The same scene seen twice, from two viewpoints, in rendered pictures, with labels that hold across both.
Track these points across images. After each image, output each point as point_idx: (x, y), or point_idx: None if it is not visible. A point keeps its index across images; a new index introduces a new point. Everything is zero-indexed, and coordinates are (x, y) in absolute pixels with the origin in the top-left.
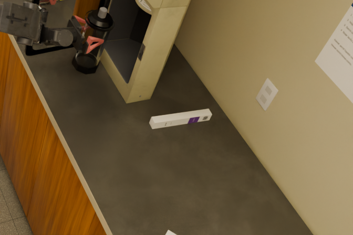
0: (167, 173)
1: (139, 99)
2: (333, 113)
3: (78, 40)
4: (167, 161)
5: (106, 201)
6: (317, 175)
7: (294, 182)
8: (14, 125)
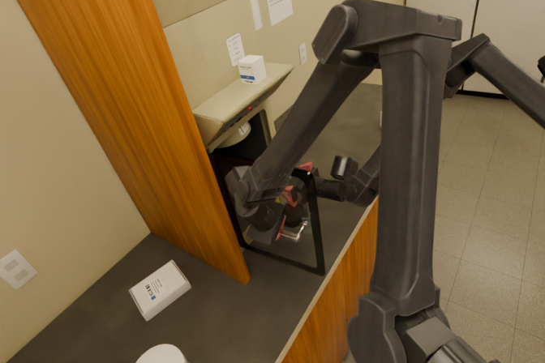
0: (329, 149)
1: None
2: (260, 46)
3: (316, 176)
4: (319, 154)
5: None
6: None
7: (276, 104)
8: None
